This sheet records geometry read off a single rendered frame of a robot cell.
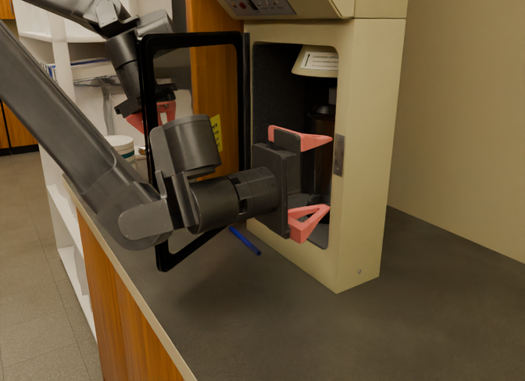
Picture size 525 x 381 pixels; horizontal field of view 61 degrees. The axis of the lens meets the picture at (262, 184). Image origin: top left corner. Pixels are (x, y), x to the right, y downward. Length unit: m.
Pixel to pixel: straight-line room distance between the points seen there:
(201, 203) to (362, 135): 0.35
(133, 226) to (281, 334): 0.35
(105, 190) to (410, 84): 0.87
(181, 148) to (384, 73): 0.39
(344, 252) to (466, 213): 0.42
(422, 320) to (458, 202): 0.41
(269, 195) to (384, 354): 0.33
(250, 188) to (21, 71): 0.28
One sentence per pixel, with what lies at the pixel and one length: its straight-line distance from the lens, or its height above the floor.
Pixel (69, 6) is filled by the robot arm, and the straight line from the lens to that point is 0.94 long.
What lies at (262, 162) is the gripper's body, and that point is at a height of 1.24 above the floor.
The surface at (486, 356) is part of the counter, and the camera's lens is 0.78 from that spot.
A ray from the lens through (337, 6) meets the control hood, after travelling 0.68.
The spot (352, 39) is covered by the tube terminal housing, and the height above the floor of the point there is 1.38.
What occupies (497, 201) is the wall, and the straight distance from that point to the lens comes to 1.09.
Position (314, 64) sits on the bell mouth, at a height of 1.34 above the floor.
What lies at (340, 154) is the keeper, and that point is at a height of 1.20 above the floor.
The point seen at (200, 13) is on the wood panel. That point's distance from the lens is 0.97.
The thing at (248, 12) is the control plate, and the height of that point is 1.42.
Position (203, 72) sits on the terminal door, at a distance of 0.82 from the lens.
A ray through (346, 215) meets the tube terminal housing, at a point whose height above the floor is 1.10.
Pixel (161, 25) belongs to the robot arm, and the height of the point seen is 1.40.
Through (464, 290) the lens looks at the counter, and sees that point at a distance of 0.92.
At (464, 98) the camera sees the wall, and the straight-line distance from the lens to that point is 1.10.
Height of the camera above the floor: 1.40
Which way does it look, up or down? 20 degrees down
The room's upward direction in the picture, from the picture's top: straight up
